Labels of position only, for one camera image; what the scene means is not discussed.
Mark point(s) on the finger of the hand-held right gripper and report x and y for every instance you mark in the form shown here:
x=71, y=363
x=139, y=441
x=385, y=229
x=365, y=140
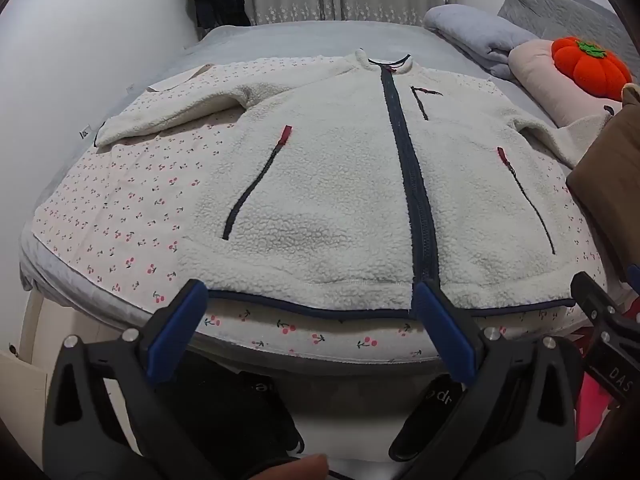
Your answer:
x=597, y=300

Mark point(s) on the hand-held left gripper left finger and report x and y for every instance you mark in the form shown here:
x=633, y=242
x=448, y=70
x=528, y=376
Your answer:
x=179, y=322

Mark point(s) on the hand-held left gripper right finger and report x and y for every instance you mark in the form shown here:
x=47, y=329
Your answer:
x=445, y=332

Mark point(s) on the white fleece jacket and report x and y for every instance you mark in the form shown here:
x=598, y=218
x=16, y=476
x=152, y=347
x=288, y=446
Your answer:
x=340, y=200

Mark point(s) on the person's left hand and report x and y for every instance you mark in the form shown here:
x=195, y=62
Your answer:
x=290, y=467

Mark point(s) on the pink red cloth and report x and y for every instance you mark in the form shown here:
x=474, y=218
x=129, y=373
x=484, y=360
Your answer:
x=597, y=400

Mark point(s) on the black slipper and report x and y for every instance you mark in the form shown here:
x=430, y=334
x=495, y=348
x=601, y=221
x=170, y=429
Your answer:
x=440, y=395

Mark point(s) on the cherry print blanket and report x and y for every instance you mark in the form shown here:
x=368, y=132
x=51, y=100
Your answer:
x=125, y=220

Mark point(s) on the brown cushion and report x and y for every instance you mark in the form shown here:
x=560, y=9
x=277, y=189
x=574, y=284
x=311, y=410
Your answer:
x=612, y=180

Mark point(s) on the pink pillow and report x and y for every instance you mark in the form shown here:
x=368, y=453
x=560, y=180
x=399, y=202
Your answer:
x=545, y=82

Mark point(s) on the orange pumpkin plush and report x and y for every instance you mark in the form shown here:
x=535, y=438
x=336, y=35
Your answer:
x=590, y=72

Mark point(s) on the folded grey blanket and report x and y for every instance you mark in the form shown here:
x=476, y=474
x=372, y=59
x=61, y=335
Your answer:
x=480, y=35

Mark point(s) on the grey quilted pillow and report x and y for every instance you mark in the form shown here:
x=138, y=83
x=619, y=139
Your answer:
x=560, y=10

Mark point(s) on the bed with grey sheet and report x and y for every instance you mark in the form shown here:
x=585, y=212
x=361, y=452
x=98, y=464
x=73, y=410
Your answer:
x=300, y=40

